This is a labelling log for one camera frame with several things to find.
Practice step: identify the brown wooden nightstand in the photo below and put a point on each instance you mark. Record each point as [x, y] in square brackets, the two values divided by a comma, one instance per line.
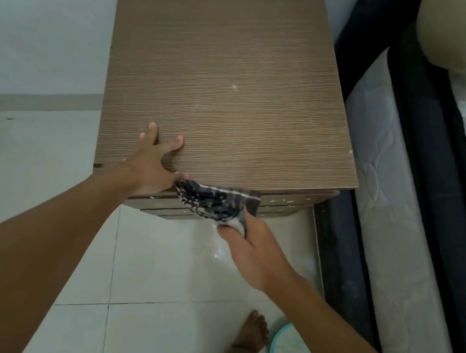
[231, 72]

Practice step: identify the person's left forearm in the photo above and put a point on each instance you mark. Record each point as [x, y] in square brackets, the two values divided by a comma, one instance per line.
[27, 251]

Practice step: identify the person's right thumb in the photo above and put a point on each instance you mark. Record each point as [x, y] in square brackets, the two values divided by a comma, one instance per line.
[230, 237]

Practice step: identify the dark trimmed bed base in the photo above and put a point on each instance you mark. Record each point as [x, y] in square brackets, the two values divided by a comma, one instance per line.
[389, 216]

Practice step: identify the dark checked cloth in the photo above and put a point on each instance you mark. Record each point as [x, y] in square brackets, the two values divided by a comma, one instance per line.
[211, 201]

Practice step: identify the person's left thumb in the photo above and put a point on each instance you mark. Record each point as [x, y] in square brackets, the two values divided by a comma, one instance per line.
[180, 176]

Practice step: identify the person's left middle finger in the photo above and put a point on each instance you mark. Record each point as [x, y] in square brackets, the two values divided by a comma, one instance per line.
[151, 132]

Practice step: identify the person's right hand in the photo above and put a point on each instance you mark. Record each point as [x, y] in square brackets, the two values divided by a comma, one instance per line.
[259, 257]

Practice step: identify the person's left hand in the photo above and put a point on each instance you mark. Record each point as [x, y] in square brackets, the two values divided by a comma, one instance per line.
[148, 169]

